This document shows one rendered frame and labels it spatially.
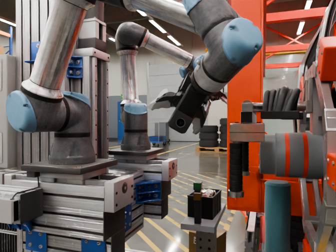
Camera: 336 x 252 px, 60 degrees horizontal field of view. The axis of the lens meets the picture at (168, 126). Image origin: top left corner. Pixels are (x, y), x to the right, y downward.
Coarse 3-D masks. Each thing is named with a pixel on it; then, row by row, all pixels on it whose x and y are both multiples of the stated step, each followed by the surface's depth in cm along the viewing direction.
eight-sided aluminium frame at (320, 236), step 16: (304, 80) 98; (304, 96) 102; (320, 96) 72; (304, 128) 111; (304, 192) 106; (304, 208) 102; (320, 208) 101; (304, 224) 97; (320, 224) 71; (320, 240) 72
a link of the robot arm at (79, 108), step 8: (64, 96) 92; (72, 96) 93; (80, 96) 94; (72, 104) 92; (80, 104) 94; (88, 104) 97; (72, 112) 91; (80, 112) 94; (88, 112) 97; (72, 120) 92; (80, 120) 94; (88, 120) 97; (64, 128) 92; (72, 128) 93; (80, 128) 94; (88, 128) 97
